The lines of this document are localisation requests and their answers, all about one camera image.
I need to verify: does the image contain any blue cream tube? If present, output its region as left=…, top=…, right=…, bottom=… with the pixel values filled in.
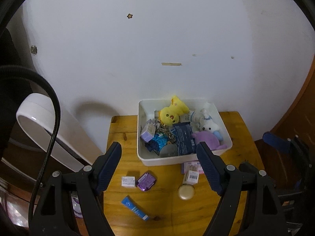
left=121, top=196, right=149, bottom=221

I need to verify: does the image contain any white square box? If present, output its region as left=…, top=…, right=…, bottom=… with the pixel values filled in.
left=121, top=176, right=136, bottom=188

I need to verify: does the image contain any purple lavender small box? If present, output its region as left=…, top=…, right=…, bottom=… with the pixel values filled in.
left=140, top=119, right=156, bottom=143

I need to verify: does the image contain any grey round plush pouch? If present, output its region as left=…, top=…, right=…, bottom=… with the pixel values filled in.
left=159, top=144, right=178, bottom=158

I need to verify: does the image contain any purple mint tin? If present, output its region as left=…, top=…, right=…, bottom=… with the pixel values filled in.
left=136, top=172, right=157, bottom=192

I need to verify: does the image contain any round gold compact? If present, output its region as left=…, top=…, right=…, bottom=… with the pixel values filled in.
left=178, top=184, right=195, bottom=200

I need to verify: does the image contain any white barcode box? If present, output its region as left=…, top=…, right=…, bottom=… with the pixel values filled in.
left=183, top=170, right=199, bottom=185

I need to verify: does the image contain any pink sticker card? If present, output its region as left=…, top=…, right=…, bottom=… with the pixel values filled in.
left=181, top=161, right=204, bottom=174

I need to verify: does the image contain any wooden side table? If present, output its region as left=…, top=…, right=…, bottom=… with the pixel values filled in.
left=102, top=111, right=265, bottom=236

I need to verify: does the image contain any purple plush toy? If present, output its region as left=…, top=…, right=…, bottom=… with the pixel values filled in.
left=192, top=131, right=227, bottom=151

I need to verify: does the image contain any blue patterned pouch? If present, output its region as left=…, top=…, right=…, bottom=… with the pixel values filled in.
left=145, top=133, right=170, bottom=155

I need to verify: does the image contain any white bear plush toy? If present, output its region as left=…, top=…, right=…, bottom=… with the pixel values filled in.
left=194, top=108, right=223, bottom=141

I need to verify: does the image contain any white storage bin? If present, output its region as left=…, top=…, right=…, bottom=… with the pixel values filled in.
left=137, top=99, right=233, bottom=166

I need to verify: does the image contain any dark blue sachet packet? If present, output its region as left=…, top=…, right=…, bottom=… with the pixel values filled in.
left=171, top=122, right=196, bottom=156

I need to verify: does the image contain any yellow plush toy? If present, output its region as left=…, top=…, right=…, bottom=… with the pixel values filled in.
left=158, top=95, right=190, bottom=126

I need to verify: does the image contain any black cable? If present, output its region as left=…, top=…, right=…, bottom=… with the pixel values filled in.
left=0, top=65, right=61, bottom=229

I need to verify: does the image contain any tape strip on wall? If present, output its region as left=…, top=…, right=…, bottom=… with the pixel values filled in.
left=161, top=62, right=182, bottom=66

